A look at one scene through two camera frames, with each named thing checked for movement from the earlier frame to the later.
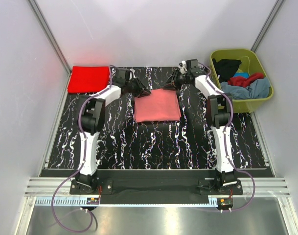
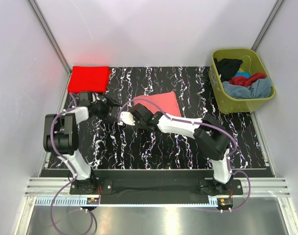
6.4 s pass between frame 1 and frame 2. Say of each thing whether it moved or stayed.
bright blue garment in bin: stayed
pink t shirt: stayed
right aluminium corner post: stayed
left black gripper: moved
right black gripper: moved
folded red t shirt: stayed
